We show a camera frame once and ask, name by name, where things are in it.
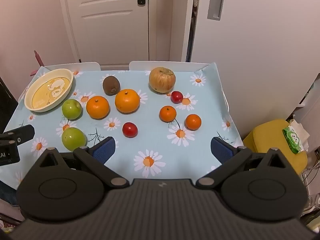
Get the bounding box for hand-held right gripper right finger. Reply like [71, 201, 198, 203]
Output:
[196, 137, 288, 188]

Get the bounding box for pink plastic handle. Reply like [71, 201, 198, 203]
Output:
[29, 50, 45, 77]

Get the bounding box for black chair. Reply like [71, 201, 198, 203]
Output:
[0, 76, 19, 133]

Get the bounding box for yellow stool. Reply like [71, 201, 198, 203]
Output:
[243, 119, 308, 175]

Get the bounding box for cream oval bowl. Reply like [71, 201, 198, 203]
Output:
[24, 68, 74, 112]

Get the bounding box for small red fruit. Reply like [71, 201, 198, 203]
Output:
[122, 122, 138, 138]
[171, 91, 184, 104]

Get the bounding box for white sliding door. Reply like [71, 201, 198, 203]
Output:
[185, 0, 320, 140]

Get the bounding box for brown kiwi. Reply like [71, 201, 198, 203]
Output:
[102, 76, 121, 96]

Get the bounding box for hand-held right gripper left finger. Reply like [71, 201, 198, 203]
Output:
[32, 137, 130, 188]

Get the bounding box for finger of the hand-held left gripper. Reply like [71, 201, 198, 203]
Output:
[0, 124, 35, 146]

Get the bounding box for small tangerine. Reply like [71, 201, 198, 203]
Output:
[185, 114, 202, 131]
[159, 105, 177, 123]

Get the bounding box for large orange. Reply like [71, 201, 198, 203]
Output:
[86, 95, 110, 119]
[115, 89, 140, 113]

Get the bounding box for green tissue packet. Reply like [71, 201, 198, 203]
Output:
[282, 126, 306, 154]

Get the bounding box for white panel door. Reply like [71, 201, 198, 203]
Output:
[57, 0, 150, 66]

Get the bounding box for green apple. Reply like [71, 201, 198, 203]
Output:
[62, 99, 83, 120]
[61, 127, 87, 152]

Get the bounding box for large yellow-red apple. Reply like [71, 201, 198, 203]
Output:
[149, 67, 176, 94]

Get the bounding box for daisy print tablecloth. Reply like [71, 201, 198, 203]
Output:
[0, 62, 243, 189]

